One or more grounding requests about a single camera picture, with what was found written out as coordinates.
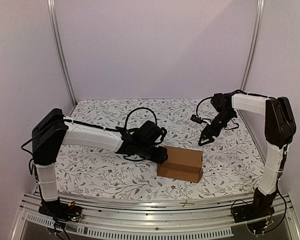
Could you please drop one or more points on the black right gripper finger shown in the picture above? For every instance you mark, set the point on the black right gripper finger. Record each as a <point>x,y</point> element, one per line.
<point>210,139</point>
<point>203,139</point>

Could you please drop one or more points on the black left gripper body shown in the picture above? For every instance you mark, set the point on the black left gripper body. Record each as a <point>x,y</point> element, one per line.
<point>145,153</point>

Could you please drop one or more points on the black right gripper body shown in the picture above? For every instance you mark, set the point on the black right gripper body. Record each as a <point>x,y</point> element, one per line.
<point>209,130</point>

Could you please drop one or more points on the brown cardboard box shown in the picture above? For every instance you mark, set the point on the brown cardboard box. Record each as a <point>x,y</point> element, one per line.
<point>182,164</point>

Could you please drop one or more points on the floral patterned table mat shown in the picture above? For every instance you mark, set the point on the floral patterned table mat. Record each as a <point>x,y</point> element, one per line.
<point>231,164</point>

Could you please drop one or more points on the right robot arm white sleeve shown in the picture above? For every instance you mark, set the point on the right robot arm white sleeve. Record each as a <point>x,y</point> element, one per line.
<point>279,129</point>

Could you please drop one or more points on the robot arm white sleeve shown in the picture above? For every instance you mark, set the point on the robot arm white sleeve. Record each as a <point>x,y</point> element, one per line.
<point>279,129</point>
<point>57,132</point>

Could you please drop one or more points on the left robot arm white sleeve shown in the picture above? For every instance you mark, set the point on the left robot arm white sleeve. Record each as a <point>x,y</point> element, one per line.
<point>57,132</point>

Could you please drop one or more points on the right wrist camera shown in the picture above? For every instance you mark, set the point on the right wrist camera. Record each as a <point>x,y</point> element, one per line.
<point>200,120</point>

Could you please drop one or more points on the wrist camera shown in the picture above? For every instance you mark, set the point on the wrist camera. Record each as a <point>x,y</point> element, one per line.
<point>162,135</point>
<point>200,120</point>

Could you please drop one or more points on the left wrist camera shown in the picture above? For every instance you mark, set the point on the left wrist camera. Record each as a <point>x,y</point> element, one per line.
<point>162,135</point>

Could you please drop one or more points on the aluminium front rail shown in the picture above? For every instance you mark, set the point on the aluminium front rail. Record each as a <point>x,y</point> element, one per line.
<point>193,219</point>

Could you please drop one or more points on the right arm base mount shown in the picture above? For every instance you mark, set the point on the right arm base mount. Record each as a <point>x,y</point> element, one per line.
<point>247,212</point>

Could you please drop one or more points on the right aluminium frame post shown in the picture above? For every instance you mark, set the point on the right aluminium frame post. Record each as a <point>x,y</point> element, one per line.
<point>260,5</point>

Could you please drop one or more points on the aluminium frame post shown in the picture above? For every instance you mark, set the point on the aluminium frame post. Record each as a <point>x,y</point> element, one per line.
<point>260,5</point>
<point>52,12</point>

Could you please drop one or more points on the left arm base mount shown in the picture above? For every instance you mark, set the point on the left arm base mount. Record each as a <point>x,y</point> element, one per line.
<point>66,212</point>

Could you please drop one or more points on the left aluminium frame post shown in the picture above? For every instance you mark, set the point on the left aluminium frame post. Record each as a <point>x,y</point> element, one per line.
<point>52,12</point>

